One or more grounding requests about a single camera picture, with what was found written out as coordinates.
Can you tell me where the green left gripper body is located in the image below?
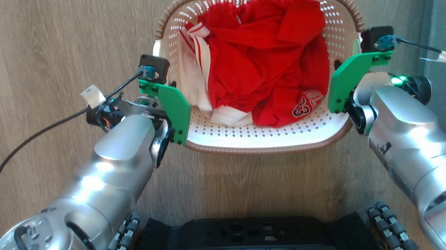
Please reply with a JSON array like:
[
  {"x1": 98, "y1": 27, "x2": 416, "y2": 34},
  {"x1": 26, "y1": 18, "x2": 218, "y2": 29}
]
[{"x1": 138, "y1": 75, "x2": 194, "y2": 148}]

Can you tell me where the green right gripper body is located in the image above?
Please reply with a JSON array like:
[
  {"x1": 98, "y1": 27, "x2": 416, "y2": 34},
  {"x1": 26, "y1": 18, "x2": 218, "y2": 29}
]
[{"x1": 325, "y1": 50, "x2": 398, "y2": 115}]

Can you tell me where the white laundry basket brown rim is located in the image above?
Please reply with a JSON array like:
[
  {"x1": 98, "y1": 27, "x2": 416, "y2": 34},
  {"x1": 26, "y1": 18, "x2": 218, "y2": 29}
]
[{"x1": 149, "y1": 0, "x2": 374, "y2": 162}]

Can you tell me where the white garment with red stripes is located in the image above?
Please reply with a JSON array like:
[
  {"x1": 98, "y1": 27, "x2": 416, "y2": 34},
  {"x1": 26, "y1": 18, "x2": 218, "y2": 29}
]
[{"x1": 177, "y1": 18, "x2": 254, "y2": 130}]

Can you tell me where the red jersey garment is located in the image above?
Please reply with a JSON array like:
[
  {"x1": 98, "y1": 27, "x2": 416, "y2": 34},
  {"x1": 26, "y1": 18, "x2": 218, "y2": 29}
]
[{"x1": 196, "y1": 0, "x2": 334, "y2": 133}]

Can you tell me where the black roller wheel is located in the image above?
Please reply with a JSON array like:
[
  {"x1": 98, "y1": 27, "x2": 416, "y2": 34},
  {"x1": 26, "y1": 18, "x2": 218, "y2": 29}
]
[
  {"x1": 365, "y1": 198, "x2": 420, "y2": 250},
  {"x1": 101, "y1": 212, "x2": 144, "y2": 250}
]

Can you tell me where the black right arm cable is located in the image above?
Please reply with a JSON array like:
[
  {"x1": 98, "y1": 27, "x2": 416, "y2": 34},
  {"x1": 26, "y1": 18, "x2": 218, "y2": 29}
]
[{"x1": 374, "y1": 31, "x2": 446, "y2": 84}]

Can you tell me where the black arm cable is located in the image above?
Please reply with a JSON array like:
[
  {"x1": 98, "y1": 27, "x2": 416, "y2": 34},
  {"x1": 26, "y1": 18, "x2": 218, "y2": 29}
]
[
  {"x1": 374, "y1": 31, "x2": 446, "y2": 84},
  {"x1": 0, "y1": 65, "x2": 168, "y2": 240}
]

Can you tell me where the white paper cable tag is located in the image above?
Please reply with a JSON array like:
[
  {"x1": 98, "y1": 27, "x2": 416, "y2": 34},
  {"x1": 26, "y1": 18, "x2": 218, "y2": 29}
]
[{"x1": 79, "y1": 84, "x2": 107, "y2": 110}]

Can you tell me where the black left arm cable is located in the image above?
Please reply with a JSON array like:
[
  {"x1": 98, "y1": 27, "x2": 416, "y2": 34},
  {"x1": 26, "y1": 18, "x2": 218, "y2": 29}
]
[{"x1": 0, "y1": 65, "x2": 168, "y2": 240}]

